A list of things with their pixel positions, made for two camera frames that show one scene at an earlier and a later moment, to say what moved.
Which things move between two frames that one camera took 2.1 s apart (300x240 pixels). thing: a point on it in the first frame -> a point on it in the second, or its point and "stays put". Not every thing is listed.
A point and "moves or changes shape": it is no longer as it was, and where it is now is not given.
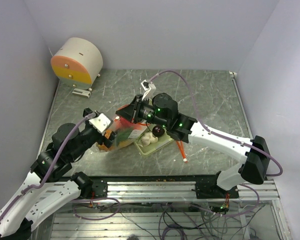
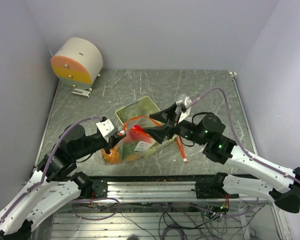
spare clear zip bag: (180, 145) stays put
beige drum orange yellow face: (77, 63) stays put
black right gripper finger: (128, 112) -> (160, 134)
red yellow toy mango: (121, 122) -> (137, 133)
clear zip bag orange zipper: (126, 134) moves or changes shape
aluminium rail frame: (206, 188) stays put
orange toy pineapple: (123, 137) -> (115, 156)
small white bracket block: (81, 93) stays put
